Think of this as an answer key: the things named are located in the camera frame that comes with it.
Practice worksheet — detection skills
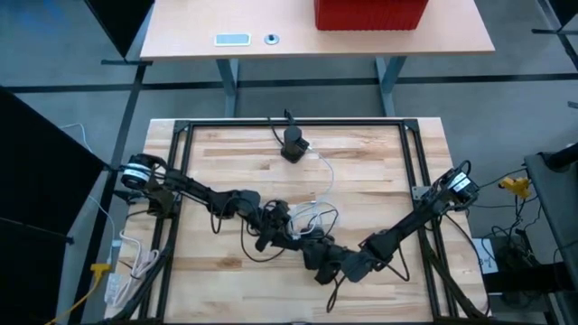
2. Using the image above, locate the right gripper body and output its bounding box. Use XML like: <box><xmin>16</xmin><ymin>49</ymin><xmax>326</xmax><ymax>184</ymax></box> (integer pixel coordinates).
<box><xmin>303</xmin><ymin>246</ymin><xmax>376</xmax><ymax>285</ymax></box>

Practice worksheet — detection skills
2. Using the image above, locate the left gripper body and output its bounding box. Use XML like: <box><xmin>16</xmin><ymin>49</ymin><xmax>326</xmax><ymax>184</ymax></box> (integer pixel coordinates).
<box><xmin>255</xmin><ymin>201</ymin><xmax>293</xmax><ymax>253</ymax></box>

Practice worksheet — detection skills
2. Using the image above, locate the dark thick USB cable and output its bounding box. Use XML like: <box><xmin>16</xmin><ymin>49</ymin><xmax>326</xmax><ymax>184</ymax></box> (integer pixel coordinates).
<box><xmin>240</xmin><ymin>216</ymin><xmax>286</xmax><ymax>264</ymax></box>

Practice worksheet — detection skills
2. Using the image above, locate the white charging cable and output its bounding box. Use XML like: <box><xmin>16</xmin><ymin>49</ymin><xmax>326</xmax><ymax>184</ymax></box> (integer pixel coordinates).
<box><xmin>287</xmin><ymin>144</ymin><xmax>340</xmax><ymax>239</ymax></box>

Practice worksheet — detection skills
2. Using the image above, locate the black tower power strip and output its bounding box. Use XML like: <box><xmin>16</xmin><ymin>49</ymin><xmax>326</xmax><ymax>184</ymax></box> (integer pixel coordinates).
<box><xmin>279</xmin><ymin>125</ymin><xmax>312</xmax><ymax>164</ymax></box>

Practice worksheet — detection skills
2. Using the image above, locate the white paper label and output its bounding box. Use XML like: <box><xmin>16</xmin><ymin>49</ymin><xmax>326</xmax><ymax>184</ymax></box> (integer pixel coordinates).
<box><xmin>471</xmin><ymin>237</ymin><xmax>500</xmax><ymax>275</ymax></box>

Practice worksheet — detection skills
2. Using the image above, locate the white extension socket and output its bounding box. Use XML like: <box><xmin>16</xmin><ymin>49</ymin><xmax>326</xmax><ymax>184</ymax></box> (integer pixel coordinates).
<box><xmin>103</xmin><ymin>270</ymin><xmax>126</xmax><ymax>306</ymax></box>

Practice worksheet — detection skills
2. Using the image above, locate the black equipment box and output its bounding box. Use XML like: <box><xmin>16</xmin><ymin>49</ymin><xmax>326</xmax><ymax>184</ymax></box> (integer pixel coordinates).
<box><xmin>482</xmin><ymin>234</ymin><xmax>578</xmax><ymax>294</ymax></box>

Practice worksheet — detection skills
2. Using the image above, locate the white phone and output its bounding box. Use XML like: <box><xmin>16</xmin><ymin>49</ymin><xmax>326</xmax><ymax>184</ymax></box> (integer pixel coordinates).
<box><xmin>213</xmin><ymin>32</ymin><xmax>253</xmax><ymax>48</ymax></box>

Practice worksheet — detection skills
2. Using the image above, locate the yellow clamp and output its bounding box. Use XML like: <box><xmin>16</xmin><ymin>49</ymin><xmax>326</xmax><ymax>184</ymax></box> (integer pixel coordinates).
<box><xmin>499</xmin><ymin>176</ymin><xmax>532</xmax><ymax>200</ymax></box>

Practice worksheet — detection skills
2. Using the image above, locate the light wood desk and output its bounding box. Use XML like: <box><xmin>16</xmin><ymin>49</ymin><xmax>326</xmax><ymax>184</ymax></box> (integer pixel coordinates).
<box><xmin>139</xmin><ymin>0</ymin><xmax>497</xmax><ymax>119</ymax></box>

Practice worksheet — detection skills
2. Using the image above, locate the dark grey cart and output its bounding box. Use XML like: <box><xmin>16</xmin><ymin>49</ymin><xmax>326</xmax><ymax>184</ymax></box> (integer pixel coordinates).
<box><xmin>523</xmin><ymin>143</ymin><xmax>578</xmax><ymax>325</ymax></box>

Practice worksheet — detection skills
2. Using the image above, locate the red storage bin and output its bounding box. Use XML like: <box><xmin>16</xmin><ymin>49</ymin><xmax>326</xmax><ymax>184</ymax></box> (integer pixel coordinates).
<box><xmin>313</xmin><ymin>0</ymin><xmax>430</xmax><ymax>32</ymax></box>

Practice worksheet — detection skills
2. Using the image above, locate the large black partition panel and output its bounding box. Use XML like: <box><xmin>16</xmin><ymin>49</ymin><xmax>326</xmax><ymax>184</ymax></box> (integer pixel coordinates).
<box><xmin>0</xmin><ymin>85</ymin><xmax>110</xmax><ymax>325</ymax></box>

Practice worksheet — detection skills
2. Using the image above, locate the thin black cable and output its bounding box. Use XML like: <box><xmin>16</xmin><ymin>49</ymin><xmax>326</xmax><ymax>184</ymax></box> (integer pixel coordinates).
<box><xmin>325</xmin><ymin>255</ymin><xmax>411</xmax><ymax>314</ymax></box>

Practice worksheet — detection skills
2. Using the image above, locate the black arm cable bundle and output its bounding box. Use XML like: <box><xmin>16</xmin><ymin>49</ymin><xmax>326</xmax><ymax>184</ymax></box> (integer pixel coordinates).
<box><xmin>107</xmin><ymin>243</ymin><xmax>175</xmax><ymax>325</ymax></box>
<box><xmin>419</xmin><ymin>216</ymin><xmax>491</xmax><ymax>322</ymax></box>

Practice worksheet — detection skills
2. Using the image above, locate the black tower power cord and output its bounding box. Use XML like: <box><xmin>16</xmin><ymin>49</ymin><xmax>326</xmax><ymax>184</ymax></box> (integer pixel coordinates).
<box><xmin>267</xmin><ymin>108</ymin><xmax>295</xmax><ymax>146</ymax></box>

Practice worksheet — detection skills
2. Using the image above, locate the white cable bundle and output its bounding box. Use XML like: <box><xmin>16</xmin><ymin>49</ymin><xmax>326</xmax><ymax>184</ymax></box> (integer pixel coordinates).
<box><xmin>117</xmin><ymin>228</ymin><xmax>162</xmax><ymax>309</ymax></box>

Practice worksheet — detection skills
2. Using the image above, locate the black aluminium table frame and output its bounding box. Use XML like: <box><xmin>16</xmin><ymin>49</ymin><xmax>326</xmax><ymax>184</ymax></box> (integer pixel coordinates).
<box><xmin>137</xmin><ymin>117</ymin><xmax>457</xmax><ymax>325</ymax></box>

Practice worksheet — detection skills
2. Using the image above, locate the thin white cable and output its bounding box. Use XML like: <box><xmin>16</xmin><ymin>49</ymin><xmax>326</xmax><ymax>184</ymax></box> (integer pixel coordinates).
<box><xmin>61</xmin><ymin>121</ymin><xmax>122</xmax><ymax>254</ymax></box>

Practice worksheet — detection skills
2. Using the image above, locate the yellow plug with cable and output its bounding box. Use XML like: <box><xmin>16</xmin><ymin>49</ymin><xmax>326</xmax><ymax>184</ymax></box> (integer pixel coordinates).
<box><xmin>43</xmin><ymin>263</ymin><xmax>114</xmax><ymax>325</ymax></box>

